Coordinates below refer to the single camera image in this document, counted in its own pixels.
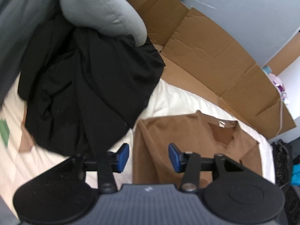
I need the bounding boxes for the white cable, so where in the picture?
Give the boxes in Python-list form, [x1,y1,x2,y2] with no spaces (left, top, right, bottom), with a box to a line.
[277,98,285,136]

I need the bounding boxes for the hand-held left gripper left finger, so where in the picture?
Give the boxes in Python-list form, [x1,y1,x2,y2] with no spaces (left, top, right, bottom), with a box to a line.
[70,143,130,194]

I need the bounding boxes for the teal printed bag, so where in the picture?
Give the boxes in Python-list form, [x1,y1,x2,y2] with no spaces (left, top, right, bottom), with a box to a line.
[291,164,300,185]

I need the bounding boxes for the purple and white packet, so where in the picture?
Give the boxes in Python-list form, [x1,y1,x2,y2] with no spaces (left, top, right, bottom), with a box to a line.
[278,84,291,105]

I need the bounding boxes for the dark grey pillow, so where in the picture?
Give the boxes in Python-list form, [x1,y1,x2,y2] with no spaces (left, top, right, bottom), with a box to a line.
[0,0,61,106]

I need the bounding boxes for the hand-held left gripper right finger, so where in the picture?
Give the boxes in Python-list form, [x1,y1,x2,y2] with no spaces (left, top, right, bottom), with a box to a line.
[168,143,244,192]

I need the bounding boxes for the folded black garment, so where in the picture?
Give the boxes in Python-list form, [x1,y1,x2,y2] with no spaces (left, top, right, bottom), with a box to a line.
[271,139,293,188]

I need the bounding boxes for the flattened cardboard box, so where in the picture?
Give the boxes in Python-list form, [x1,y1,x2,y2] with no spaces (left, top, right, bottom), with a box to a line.
[119,0,297,140]

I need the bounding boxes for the leopard print cloth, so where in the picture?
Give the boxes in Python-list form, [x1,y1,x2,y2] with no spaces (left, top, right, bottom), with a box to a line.
[275,145,290,183]

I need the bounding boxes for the pink refill pouch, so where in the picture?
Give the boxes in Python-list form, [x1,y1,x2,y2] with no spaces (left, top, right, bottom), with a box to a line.
[269,74,283,85]

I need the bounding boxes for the pile of black clothes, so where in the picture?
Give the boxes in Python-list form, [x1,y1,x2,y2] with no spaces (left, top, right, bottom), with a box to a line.
[17,20,167,156]

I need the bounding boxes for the brown printed t-shirt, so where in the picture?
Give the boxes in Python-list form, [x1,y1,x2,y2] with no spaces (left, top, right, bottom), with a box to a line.
[132,110,263,190]

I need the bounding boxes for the cream bear-print bed sheet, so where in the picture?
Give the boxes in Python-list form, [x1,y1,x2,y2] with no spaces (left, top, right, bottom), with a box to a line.
[0,75,276,216]

